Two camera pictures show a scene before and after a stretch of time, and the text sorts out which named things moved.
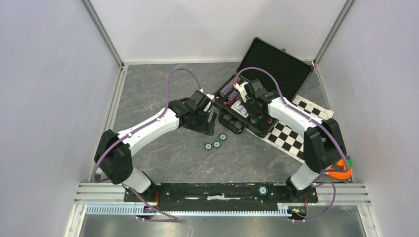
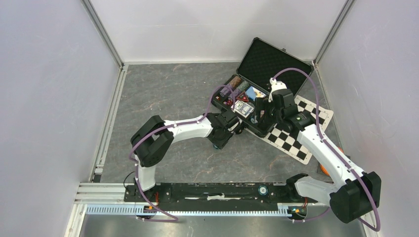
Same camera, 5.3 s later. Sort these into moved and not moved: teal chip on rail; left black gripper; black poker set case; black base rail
Moved: left black gripper
Not moved: teal chip on rail; black base rail; black poker set case
